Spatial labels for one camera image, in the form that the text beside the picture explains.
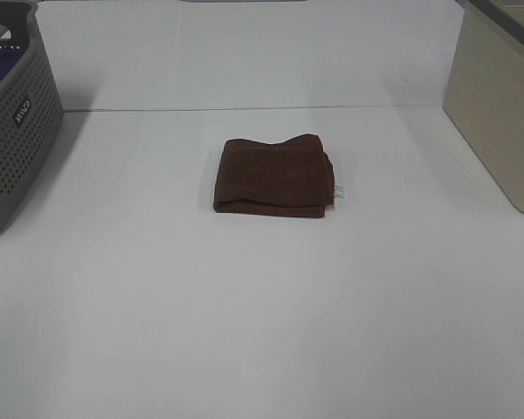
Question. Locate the brown towel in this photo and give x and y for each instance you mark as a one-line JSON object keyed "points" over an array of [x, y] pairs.
{"points": [[293, 178]]}

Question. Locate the beige storage bin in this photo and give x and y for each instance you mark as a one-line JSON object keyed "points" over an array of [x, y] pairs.
{"points": [[484, 97]]}

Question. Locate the grey perforated laundry basket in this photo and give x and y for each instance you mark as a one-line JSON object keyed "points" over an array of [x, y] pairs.
{"points": [[31, 111]]}

